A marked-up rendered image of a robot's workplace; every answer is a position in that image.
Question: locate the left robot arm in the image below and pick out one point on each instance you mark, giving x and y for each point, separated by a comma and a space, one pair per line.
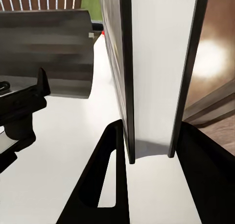
16, 117

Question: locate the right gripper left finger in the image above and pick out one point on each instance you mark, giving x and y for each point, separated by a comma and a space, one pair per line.
82, 205

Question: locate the hardback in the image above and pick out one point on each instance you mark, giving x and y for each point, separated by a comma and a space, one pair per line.
152, 47

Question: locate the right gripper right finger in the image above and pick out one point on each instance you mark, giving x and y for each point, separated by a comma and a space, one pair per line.
210, 173

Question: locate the table lamp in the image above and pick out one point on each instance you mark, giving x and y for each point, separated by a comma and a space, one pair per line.
61, 41

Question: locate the fixed window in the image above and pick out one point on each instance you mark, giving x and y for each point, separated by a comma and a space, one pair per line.
93, 6

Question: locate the nightstand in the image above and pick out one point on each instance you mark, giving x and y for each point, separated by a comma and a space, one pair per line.
211, 95

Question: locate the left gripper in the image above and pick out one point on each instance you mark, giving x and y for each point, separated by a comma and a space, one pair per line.
16, 108

